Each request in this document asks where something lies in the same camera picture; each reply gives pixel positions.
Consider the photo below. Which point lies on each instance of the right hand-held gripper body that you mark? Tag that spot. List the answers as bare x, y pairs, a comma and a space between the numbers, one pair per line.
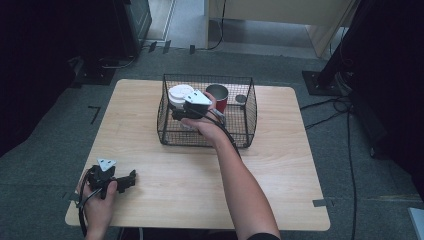
196, 108

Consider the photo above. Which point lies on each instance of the black stand base plate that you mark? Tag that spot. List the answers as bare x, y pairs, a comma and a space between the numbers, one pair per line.
316, 83

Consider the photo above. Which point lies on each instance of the round grey sticker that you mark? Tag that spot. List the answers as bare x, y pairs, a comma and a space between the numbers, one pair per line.
240, 98

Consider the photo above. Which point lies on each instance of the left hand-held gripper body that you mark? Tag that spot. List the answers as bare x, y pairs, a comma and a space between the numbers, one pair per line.
101, 178

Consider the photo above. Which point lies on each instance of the black cabinet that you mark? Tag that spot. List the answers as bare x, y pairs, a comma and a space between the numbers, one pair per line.
136, 23

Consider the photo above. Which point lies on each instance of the white cup with lid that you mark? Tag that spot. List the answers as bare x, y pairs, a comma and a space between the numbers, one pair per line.
180, 91

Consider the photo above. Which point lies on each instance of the light wooden cabinet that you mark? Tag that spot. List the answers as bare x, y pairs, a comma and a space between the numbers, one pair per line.
283, 10

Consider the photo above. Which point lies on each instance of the person's right hand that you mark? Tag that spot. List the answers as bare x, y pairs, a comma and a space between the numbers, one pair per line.
210, 128

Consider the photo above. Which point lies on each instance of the black tape strip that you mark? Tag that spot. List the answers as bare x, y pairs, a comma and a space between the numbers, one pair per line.
152, 46
192, 49
166, 46

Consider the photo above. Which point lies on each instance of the dark stand base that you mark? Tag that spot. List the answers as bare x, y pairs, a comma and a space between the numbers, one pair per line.
96, 75

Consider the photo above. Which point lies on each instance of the white box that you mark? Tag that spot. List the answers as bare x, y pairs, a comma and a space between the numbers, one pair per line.
418, 223

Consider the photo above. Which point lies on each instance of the person's left hand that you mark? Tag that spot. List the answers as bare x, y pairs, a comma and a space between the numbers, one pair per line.
98, 210

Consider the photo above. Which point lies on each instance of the grey tape piece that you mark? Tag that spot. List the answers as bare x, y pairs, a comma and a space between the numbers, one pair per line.
320, 202

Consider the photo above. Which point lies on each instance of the red steel tumbler cup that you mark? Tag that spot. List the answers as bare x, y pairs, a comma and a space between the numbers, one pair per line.
221, 100

